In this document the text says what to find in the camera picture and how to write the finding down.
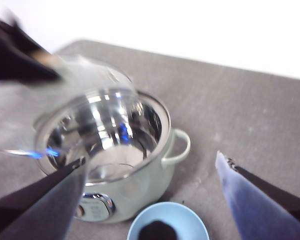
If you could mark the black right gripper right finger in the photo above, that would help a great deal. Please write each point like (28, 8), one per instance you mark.
(265, 212)

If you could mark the pale green electric steamer pot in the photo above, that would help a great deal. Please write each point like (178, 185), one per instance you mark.
(145, 185)

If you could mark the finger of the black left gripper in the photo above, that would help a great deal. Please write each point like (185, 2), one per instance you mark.
(17, 65)
(12, 27)

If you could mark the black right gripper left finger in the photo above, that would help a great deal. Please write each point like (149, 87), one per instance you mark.
(35, 207)

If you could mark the glass lid with green knob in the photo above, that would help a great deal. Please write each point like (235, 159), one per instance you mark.
(90, 82)

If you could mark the blue ribbed bowl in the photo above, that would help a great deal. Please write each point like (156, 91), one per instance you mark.
(170, 212)

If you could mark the brown egg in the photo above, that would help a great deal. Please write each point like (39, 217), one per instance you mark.
(157, 231)

